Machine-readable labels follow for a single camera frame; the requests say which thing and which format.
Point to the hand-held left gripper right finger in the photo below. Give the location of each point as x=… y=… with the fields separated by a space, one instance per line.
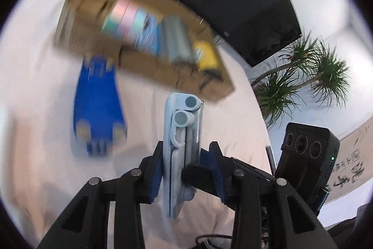
x=224 y=187

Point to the light blue folding stand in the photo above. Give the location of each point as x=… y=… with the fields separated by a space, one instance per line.
x=177 y=132

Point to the spiky potted palm plant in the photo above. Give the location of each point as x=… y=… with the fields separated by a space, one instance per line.
x=276 y=91

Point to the yellow and black can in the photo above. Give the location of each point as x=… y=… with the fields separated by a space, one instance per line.
x=207 y=55

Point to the cardboard box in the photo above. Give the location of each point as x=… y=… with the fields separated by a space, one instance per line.
x=87 y=39

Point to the stainless steel canister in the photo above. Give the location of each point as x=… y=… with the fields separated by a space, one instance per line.
x=176 y=39

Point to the dark cloth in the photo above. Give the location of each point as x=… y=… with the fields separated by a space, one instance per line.
x=352 y=234

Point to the pastel puzzle cube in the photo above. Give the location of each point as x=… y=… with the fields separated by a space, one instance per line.
x=122 y=18

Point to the blue plastic toy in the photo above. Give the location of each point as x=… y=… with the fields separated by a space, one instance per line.
x=99 y=97

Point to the calligraphy wall poster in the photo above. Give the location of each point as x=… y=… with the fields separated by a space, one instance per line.
x=355 y=167

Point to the colourful printed toy box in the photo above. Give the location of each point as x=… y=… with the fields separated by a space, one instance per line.
x=148 y=33

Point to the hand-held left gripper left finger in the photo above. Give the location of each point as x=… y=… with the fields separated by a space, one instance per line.
x=156 y=179

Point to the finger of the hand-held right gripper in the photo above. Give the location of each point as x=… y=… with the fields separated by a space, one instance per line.
x=198 y=177

